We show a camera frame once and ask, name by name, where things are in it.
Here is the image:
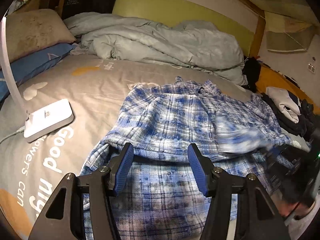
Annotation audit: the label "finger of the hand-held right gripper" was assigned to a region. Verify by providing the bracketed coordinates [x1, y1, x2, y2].
[261, 144, 290, 180]

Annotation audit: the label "white desk lamp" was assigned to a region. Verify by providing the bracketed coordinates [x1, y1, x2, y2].
[0, 17, 75, 143]

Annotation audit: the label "white and navy folded garment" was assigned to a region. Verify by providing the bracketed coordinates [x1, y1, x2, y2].
[265, 86, 303, 123]

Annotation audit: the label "brown cardboard box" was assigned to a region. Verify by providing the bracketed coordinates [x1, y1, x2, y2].
[15, 0, 62, 14]

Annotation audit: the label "blue pillow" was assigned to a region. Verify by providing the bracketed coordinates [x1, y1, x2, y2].
[0, 43, 77, 103]

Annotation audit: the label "black backpack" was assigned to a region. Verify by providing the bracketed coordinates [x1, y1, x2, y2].
[242, 57, 262, 93]

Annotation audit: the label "black printed storage bag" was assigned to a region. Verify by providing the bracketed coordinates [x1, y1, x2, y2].
[61, 0, 123, 20]

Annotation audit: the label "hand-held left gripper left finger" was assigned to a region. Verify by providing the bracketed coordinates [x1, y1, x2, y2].
[28, 142, 135, 240]

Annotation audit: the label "grey printed bed sheet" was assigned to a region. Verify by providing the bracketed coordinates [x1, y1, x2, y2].
[0, 54, 320, 240]

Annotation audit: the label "wooden bed frame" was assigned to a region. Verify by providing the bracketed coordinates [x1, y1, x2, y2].
[54, 0, 320, 110]

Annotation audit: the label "pale checked hanging cloth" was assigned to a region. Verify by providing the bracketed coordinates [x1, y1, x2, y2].
[265, 11, 315, 53]

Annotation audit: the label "white lamp cable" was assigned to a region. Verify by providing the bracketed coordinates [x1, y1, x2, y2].
[0, 127, 25, 144]

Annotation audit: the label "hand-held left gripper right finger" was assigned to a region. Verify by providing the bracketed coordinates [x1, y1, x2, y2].
[187, 143, 292, 240]

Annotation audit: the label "blue plaid shirt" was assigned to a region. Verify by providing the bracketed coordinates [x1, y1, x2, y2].
[80, 76, 293, 240]

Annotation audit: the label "beige pillow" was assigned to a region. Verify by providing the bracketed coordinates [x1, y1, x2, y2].
[5, 9, 76, 64]

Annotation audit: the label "dark folded pants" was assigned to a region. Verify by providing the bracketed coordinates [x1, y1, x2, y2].
[261, 92, 310, 137]

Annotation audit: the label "grey duvet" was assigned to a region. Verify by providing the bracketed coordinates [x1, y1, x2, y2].
[62, 12, 248, 85]

